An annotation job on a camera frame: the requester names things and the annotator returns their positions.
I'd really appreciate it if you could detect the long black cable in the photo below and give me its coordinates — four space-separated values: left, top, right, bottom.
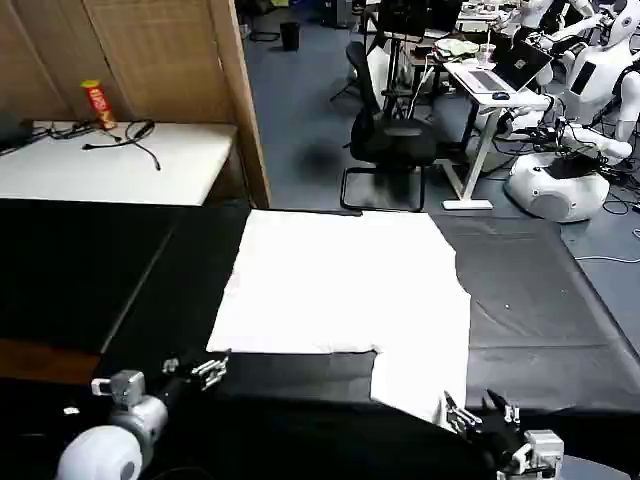
82 118 164 172

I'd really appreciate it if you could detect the thin floor cable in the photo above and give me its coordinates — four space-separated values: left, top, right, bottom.
573 227 640 264

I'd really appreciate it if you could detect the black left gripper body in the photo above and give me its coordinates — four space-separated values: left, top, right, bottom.
149 367 204 416

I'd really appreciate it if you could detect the black monitor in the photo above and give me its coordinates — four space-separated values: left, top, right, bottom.
376 0 427 39

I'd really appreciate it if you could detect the black laptop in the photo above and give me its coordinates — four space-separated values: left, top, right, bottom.
466 39 554 95

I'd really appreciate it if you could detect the wooden partition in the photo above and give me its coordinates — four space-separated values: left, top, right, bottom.
0 0 274 209

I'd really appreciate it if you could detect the white printed shirt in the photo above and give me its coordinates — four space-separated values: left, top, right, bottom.
205 209 472 426

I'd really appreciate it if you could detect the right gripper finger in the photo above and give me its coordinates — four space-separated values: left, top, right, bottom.
482 388 521 427
442 389 482 434

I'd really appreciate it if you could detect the green cloth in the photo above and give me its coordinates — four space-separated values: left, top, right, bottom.
433 38 479 62

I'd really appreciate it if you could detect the black trash bin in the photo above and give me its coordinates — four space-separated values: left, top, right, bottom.
279 21 302 52

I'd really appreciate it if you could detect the red chips can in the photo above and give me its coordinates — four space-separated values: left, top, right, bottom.
79 79 119 132

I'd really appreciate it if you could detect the white standing desk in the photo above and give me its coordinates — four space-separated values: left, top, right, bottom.
441 59 552 211

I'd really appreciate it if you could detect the clear plastic cup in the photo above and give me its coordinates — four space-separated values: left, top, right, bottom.
477 29 497 69

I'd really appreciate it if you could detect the dark flat device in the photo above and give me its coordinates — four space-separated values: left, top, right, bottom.
0 112 37 152

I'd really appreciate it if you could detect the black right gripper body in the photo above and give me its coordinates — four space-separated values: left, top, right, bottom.
464 413 529 469

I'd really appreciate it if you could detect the white side table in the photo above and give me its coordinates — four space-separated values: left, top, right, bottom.
0 119 239 207

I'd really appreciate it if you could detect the short black cable bundle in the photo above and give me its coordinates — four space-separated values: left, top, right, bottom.
45 119 97 141

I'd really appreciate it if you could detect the black office chair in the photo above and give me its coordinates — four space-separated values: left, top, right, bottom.
341 40 439 212

